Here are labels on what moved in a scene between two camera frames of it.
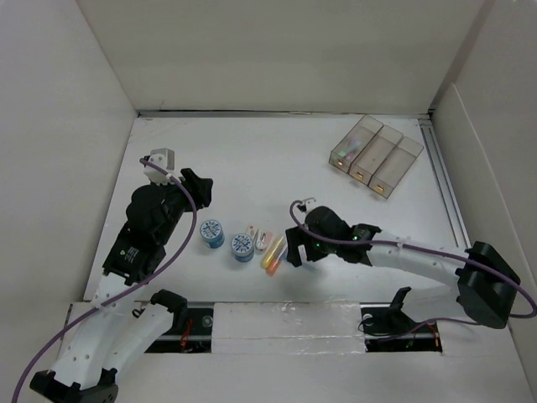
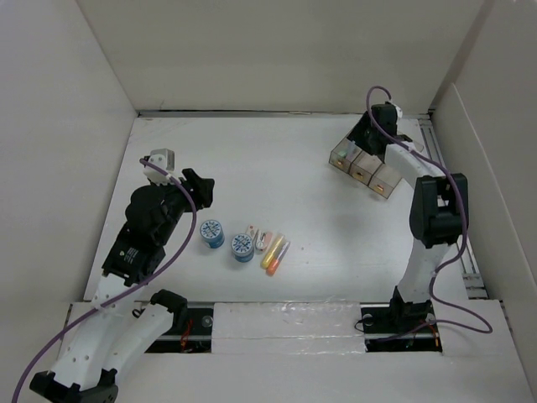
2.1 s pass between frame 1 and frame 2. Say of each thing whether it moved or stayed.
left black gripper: stayed
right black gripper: moved
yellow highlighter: stayed
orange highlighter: stayed
